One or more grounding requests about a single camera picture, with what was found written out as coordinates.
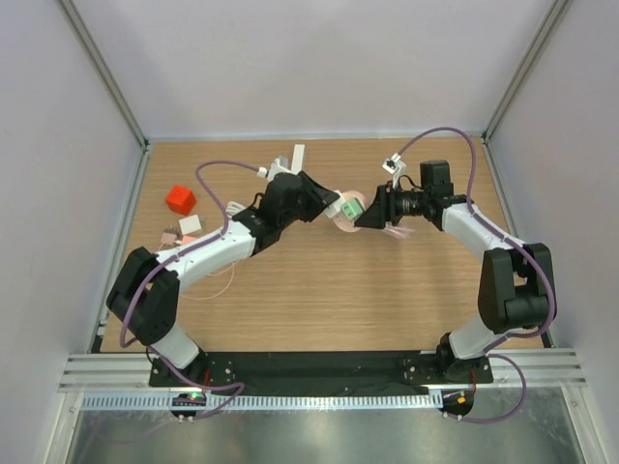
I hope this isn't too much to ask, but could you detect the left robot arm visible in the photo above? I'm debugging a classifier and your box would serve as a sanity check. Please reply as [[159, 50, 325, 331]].
[[106, 172, 340, 387]]

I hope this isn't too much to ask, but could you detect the white slotted cable duct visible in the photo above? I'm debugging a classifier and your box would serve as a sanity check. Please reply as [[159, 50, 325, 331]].
[[80, 391, 443, 413]]

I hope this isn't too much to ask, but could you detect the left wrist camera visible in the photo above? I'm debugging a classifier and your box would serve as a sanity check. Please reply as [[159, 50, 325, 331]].
[[256, 156, 291, 182]]

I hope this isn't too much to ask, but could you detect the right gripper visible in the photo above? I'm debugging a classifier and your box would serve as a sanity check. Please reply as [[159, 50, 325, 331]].
[[354, 182, 429, 230]]

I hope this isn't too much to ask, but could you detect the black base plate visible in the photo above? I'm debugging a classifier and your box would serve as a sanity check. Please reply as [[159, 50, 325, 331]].
[[149, 348, 494, 395]]

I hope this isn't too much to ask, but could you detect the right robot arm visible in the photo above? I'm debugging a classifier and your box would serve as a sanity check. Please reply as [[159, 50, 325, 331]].
[[354, 155, 556, 383]]

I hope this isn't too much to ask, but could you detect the pink small charger plug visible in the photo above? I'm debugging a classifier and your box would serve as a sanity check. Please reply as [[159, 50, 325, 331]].
[[160, 228, 181, 247]]

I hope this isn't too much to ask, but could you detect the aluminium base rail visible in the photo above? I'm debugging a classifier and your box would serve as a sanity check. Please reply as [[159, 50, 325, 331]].
[[58, 348, 586, 392]]

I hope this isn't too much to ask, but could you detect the right aluminium frame post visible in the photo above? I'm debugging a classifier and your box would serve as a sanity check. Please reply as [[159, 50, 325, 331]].
[[482, 0, 572, 141]]

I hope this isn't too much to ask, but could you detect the aluminium frame post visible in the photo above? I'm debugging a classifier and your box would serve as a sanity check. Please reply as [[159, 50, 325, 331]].
[[482, 0, 572, 141], [54, 0, 150, 146]]

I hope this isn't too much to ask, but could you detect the green dual usb charger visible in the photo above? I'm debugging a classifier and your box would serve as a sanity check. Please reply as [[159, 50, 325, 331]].
[[340, 197, 365, 223]]

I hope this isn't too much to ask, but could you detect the white power strip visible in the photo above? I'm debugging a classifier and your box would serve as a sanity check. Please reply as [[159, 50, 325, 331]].
[[289, 144, 306, 174]]

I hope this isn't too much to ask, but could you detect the tall white charger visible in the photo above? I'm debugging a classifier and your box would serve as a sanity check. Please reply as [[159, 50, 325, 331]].
[[324, 190, 346, 218]]

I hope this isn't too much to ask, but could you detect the red cube socket adapter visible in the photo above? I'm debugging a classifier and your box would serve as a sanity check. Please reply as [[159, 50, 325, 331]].
[[164, 185, 196, 216]]

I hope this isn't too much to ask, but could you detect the pink round power socket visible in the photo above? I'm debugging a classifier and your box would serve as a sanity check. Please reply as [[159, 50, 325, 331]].
[[333, 190, 367, 233]]

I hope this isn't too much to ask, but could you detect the white honor charger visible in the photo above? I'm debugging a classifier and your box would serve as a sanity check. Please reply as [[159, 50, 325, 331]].
[[179, 215, 203, 236]]

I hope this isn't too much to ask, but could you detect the left aluminium frame post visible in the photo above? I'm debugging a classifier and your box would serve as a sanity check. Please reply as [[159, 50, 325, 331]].
[[54, 0, 150, 146]]

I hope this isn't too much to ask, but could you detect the thin pink charging cable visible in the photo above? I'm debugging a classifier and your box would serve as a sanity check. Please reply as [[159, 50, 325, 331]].
[[181, 260, 238, 301]]

